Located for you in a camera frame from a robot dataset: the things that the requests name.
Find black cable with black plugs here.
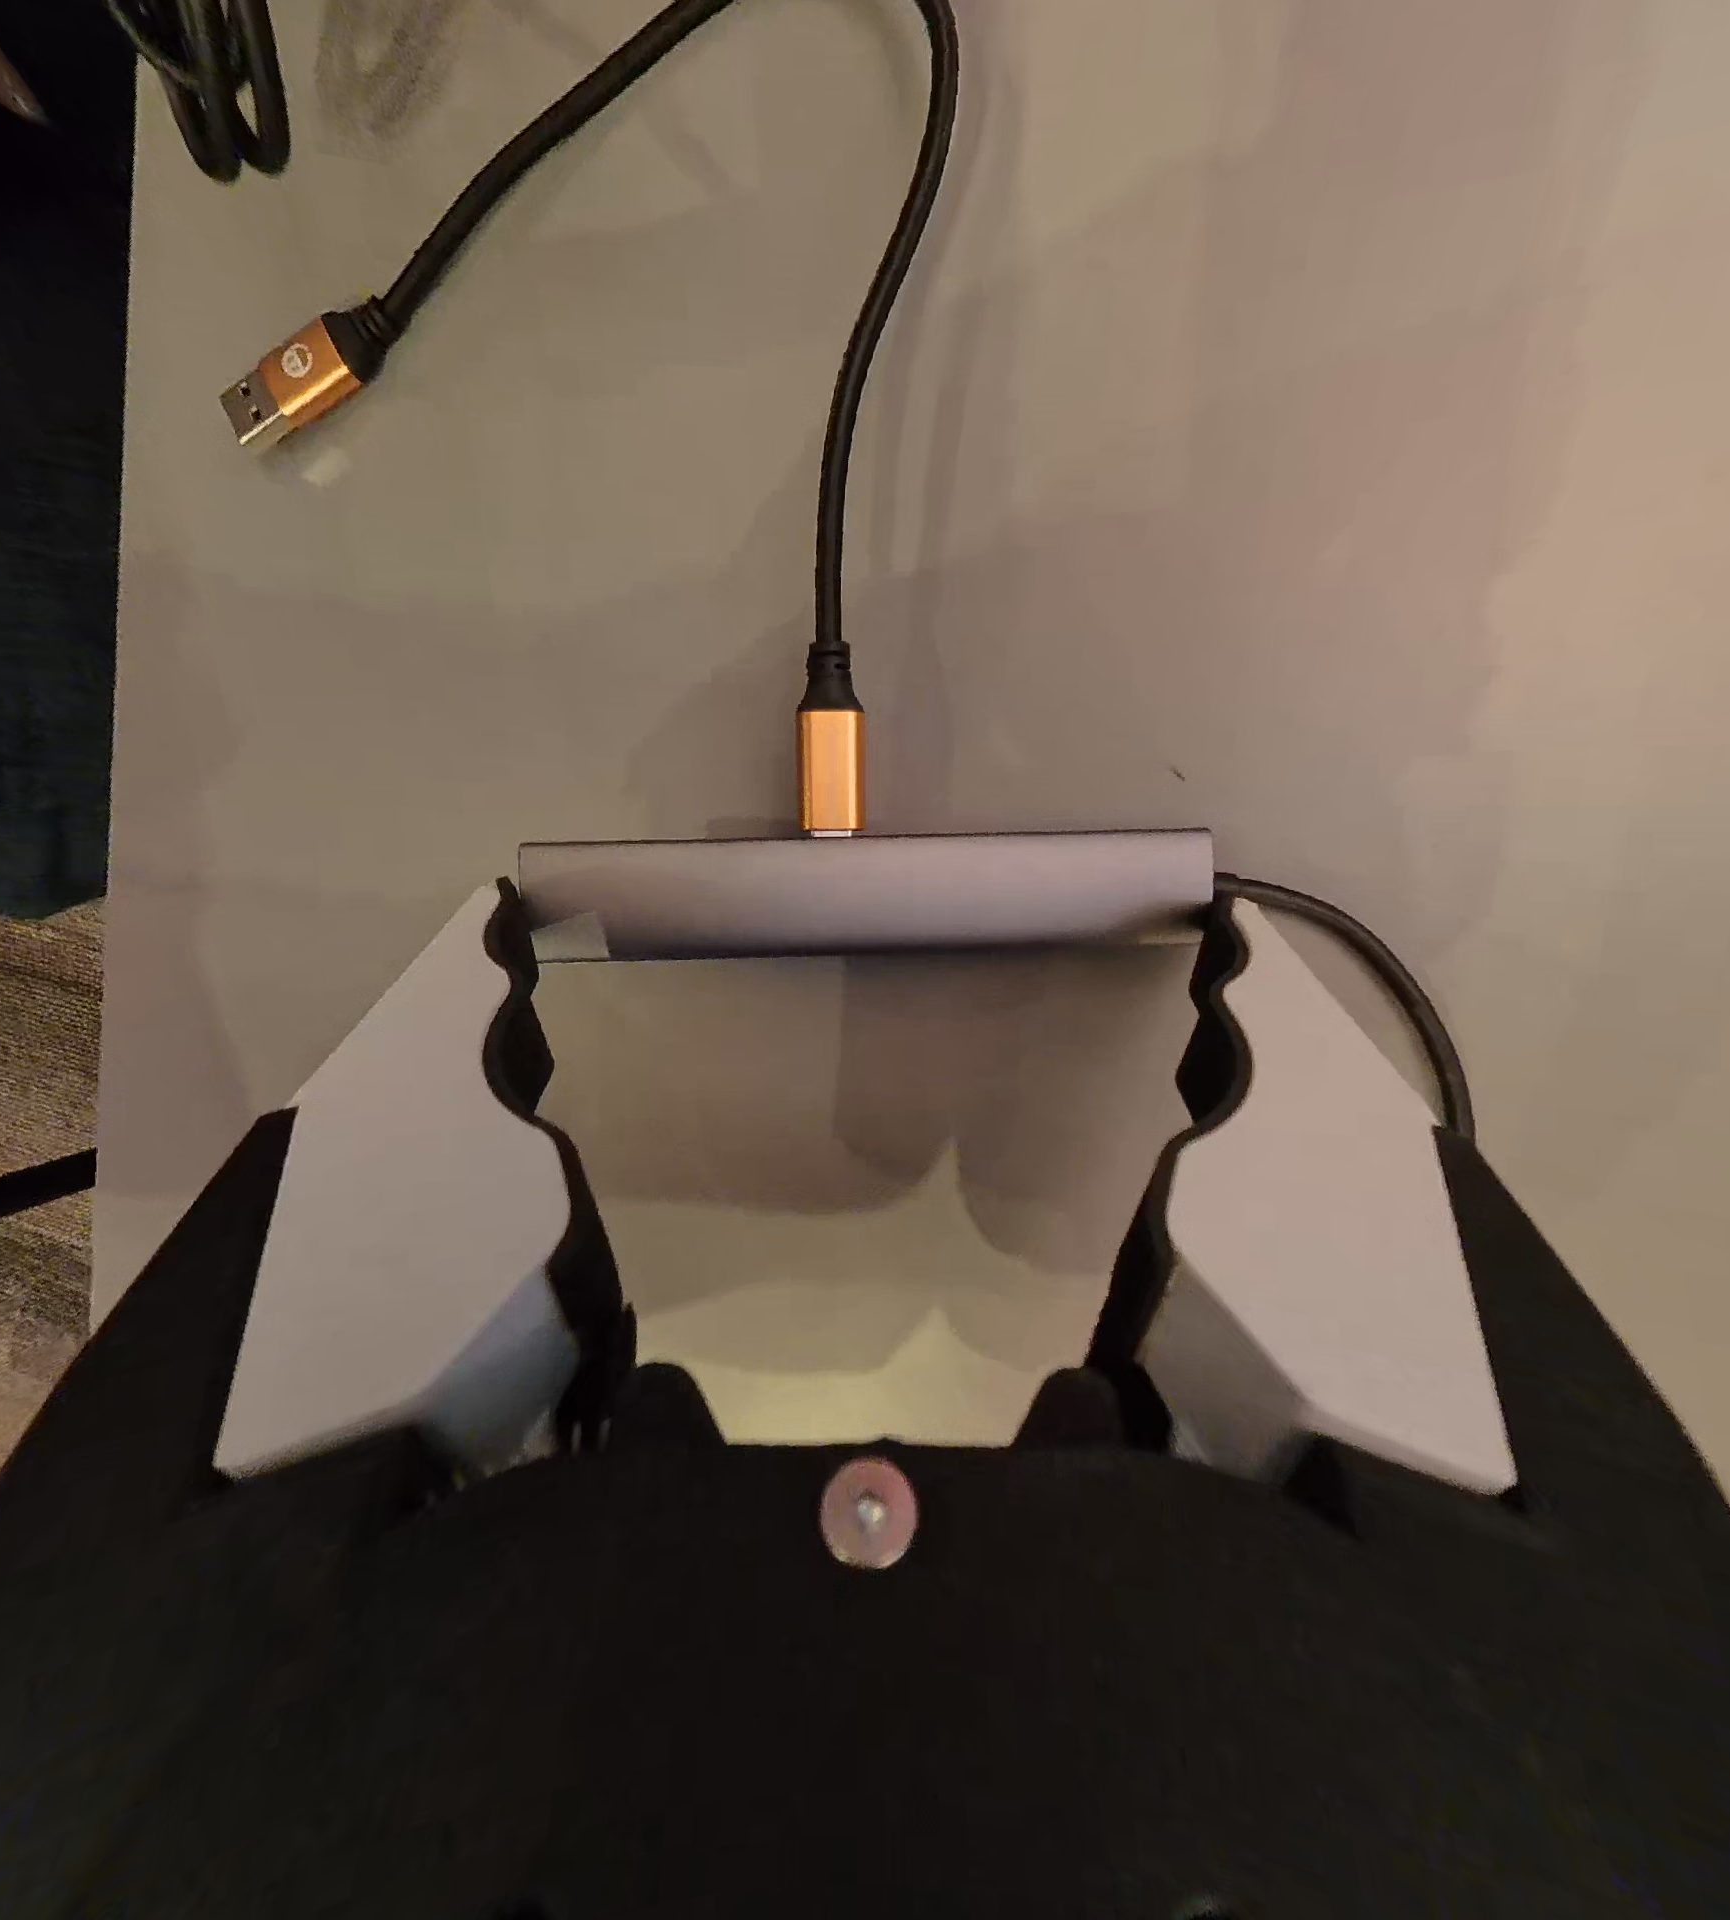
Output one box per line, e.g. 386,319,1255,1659
107,0,294,185

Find grey usb hub with cable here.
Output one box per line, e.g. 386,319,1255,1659
517,823,1478,1145

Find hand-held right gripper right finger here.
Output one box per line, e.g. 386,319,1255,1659
1086,883,1523,1502

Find smooth black cable orange plugs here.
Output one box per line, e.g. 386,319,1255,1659
217,0,962,838

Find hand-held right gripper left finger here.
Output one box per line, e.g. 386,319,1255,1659
209,876,643,1482

